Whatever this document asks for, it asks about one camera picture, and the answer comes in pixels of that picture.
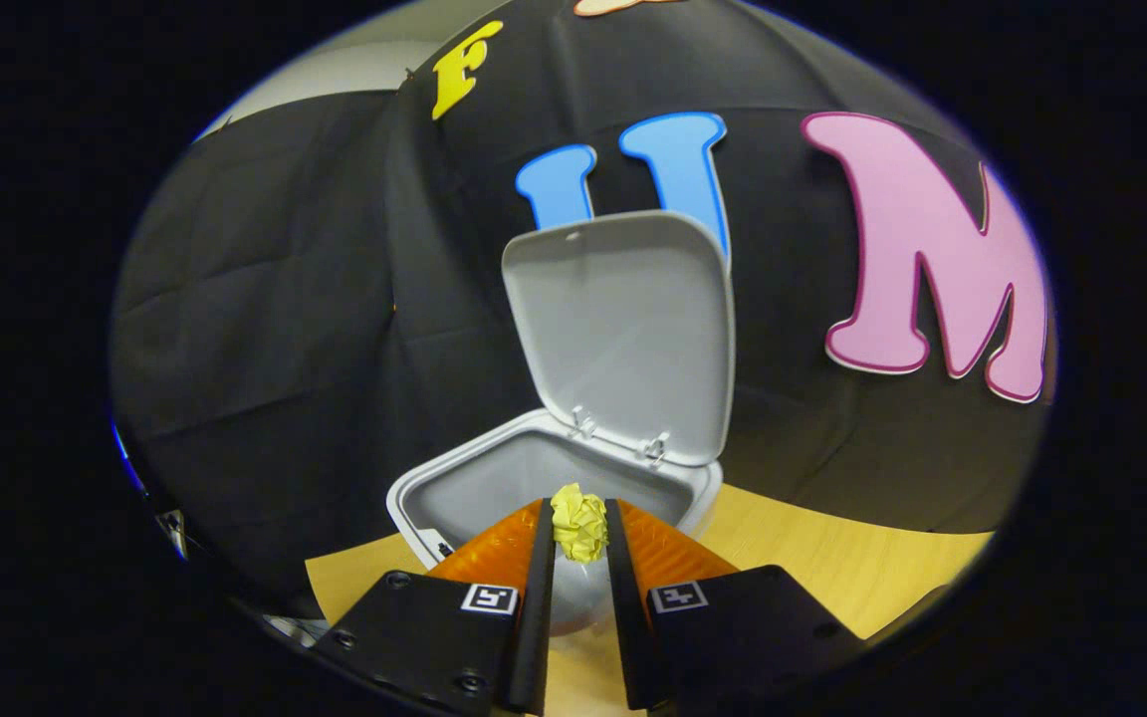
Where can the black backdrop cloth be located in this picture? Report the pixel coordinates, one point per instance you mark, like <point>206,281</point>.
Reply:
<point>285,349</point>

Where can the yellow paper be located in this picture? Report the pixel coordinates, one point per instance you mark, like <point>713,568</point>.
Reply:
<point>579,523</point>

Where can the white desktop garbage bin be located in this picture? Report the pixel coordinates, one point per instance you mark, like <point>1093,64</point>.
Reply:
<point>623,329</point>

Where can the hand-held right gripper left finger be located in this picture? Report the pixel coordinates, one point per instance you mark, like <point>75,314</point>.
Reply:
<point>539,617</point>

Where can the wooden desktop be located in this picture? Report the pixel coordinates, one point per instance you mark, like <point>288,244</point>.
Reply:
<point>832,568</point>

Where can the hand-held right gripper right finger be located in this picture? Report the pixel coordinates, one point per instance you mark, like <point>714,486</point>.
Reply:
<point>628,617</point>

